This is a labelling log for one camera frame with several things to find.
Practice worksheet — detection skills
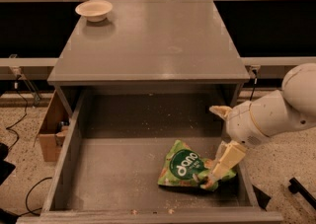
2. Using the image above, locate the black cable lower left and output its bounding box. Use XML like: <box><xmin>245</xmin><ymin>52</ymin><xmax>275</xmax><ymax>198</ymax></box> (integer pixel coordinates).
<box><xmin>19</xmin><ymin>176</ymin><xmax>53</xmax><ymax>217</ymax></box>

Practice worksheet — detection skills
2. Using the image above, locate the green rice chip bag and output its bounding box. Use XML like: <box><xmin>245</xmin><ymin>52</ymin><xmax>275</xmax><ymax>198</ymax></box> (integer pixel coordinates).
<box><xmin>157</xmin><ymin>140</ymin><xmax>236</xmax><ymax>191</ymax></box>

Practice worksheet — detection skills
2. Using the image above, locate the grey drawer cabinet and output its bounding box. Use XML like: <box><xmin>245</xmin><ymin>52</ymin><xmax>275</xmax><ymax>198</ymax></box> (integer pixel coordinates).
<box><xmin>48</xmin><ymin>0</ymin><xmax>249</xmax><ymax>99</ymax></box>

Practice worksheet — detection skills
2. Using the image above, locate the brown cardboard box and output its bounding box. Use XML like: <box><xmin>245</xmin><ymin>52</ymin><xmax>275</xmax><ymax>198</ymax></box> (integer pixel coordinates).
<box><xmin>38</xmin><ymin>92</ymin><xmax>69</xmax><ymax>162</ymax></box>

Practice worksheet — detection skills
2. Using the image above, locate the black cable floor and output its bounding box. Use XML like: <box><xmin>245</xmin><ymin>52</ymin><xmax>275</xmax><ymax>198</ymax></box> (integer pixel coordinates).
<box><xmin>5</xmin><ymin>75</ymin><xmax>30</xmax><ymax>150</ymax></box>
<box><xmin>248</xmin><ymin>68</ymin><xmax>259</xmax><ymax>102</ymax></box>

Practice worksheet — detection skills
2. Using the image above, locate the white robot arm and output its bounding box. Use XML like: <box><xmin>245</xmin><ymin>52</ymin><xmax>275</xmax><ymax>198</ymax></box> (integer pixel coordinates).
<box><xmin>208</xmin><ymin>63</ymin><xmax>316</xmax><ymax>181</ymax></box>

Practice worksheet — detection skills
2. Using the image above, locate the beige paper bowl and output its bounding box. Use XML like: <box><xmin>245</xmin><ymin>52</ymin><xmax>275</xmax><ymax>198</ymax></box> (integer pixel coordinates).
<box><xmin>75</xmin><ymin>0</ymin><xmax>113</xmax><ymax>23</ymax></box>

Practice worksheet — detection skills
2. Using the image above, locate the metal bracket left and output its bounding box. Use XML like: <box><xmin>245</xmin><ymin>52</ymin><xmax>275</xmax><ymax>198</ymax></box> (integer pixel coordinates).
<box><xmin>9</xmin><ymin>62</ymin><xmax>41</xmax><ymax>107</ymax></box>

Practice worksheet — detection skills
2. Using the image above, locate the black cable left floor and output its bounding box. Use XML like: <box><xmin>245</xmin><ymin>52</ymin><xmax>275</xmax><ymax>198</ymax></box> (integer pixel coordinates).
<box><xmin>5</xmin><ymin>75</ymin><xmax>30</xmax><ymax>150</ymax></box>

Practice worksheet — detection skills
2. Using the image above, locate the open grey top drawer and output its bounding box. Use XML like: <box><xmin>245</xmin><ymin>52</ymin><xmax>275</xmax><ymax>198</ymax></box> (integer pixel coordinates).
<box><xmin>18</xmin><ymin>90</ymin><xmax>282</xmax><ymax>224</ymax></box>

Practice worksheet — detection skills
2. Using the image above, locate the black bar lower right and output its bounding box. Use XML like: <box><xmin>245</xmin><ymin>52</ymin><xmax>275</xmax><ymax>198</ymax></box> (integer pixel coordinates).
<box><xmin>288</xmin><ymin>178</ymin><xmax>316</xmax><ymax>210</ymax></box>

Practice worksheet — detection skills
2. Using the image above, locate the black object left edge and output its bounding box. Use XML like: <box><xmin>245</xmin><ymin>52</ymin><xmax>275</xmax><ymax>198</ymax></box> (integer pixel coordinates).
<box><xmin>0</xmin><ymin>143</ymin><xmax>16</xmax><ymax>186</ymax></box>

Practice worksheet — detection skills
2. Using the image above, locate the black cable right floor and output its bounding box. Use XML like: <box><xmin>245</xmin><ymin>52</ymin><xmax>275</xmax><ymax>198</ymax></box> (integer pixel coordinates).
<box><xmin>248</xmin><ymin>68</ymin><xmax>259</xmax><ymax>102</ymax></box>

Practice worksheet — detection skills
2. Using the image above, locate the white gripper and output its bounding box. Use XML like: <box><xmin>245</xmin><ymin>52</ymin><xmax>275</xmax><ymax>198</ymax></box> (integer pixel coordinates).
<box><xmin>209</xmin><ymin>101</ymin><xmax>270</xmax><ymax>180</ymax></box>

